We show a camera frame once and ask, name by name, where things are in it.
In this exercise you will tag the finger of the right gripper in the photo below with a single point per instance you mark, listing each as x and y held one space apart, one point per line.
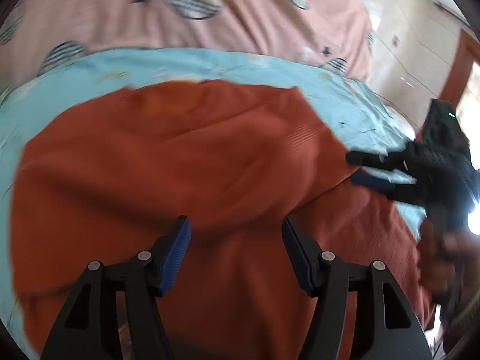
393 160
386 189

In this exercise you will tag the white wardrobe doors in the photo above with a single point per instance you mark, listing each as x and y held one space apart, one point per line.
414 48

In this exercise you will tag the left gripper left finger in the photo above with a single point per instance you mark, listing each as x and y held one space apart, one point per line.
107 297

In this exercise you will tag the orange knit sweater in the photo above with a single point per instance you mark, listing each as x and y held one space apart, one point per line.
107 177

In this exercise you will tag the turquoise floral bed sheet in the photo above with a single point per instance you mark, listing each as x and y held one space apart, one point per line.
352 111

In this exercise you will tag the brown wooden door frame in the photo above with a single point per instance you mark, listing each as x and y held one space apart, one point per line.
467 53

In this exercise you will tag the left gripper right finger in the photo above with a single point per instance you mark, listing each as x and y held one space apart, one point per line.
361 306

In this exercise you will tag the pink plaid-heart duvet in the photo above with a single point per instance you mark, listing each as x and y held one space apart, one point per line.
39 35

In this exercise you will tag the person's right hand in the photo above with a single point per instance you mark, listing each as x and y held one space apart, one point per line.
436 272

